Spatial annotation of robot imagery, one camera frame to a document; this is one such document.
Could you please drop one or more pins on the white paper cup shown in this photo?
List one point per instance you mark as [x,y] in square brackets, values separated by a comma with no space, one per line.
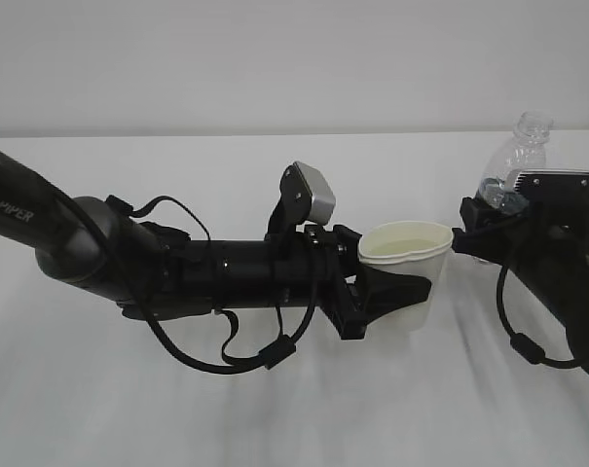
[401,263]

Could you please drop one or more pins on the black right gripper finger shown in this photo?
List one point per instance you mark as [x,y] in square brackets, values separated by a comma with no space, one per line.
[477,214]
[488,244]

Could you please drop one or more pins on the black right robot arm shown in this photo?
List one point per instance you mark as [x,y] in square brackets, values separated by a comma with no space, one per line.
[565,294]

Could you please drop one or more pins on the clear green-label water bottle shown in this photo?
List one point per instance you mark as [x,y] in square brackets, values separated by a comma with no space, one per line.
[524,149]

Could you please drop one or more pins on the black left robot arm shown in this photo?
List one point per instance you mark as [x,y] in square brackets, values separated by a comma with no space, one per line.
[138,262]

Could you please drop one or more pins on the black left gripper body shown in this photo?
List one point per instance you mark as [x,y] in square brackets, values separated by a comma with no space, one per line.
[314,266]

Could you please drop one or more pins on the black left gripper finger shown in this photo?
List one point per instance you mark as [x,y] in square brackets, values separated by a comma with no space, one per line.
[404,296]

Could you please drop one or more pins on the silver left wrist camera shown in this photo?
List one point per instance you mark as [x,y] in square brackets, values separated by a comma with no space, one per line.
[304,196]

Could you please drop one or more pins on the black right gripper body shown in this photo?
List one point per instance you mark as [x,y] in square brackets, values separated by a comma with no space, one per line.
[552,230]

